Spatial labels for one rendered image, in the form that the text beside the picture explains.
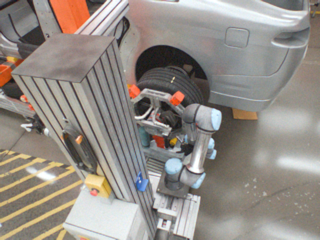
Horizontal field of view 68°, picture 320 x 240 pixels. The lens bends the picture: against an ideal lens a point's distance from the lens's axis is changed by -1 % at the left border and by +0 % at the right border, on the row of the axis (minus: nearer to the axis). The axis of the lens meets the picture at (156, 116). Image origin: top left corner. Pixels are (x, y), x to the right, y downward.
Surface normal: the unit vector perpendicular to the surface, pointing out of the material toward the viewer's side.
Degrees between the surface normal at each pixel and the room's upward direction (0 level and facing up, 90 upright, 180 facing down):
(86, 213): 0
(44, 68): 0
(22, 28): 51
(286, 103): 0
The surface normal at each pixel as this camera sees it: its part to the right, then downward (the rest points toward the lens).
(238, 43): -0.41, 0.69
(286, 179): -0.10, -0.68
